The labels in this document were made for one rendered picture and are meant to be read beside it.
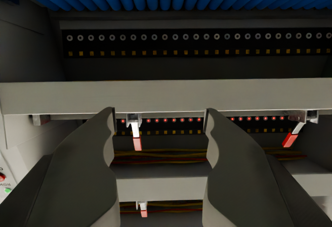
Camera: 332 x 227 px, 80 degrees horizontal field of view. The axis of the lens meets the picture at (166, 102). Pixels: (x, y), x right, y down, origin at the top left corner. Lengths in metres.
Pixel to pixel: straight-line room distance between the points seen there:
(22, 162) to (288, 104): 0.42
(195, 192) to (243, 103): 0.20
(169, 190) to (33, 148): 0.25
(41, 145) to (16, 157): 0.05
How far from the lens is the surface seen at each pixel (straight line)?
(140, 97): 0.28
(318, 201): 0.67
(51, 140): 0.47
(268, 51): 0.46
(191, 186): 0.41
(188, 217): 0.66
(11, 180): 0.44
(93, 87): 0.29
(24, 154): 0.40
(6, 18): 0.38
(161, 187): 0.40
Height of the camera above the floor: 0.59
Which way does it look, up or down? 29 degrees up
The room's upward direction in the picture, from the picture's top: 180 degrees clockwise
